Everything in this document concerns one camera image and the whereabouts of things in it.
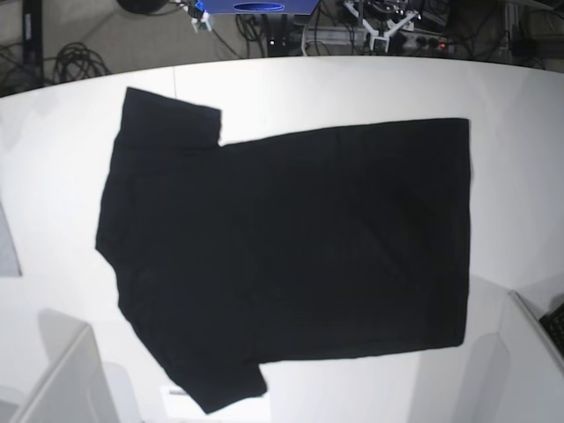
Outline black T-shirt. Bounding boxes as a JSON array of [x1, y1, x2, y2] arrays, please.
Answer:
[[96, 88, 471, 413]]

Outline white power strip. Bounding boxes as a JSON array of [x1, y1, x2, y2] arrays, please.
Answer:
[[301, 26, 449, 51]]

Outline blue box with oval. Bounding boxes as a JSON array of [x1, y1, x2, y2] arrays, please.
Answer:
[[201, 0, 319, 15]]

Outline white left partition panel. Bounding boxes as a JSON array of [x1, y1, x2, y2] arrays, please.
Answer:
[[9, 324, 120, 422]]

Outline white partition panel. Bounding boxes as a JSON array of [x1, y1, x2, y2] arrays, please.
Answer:
[[9, 324, 120, 422], [466, 289, 564, 423]]

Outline black keyboard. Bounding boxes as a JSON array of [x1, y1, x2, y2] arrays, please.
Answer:
[[540, 304, 564, 354]]

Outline white right partition panel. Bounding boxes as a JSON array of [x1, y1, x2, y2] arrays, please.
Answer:
[[466, 289, 564, 423]]

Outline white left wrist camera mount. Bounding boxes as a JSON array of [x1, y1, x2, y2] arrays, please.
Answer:
[[343, 1, 421, 53]]

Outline coiled black cable bundle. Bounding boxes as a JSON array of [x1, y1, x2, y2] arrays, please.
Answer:
[[52, 41, 111, 85]]

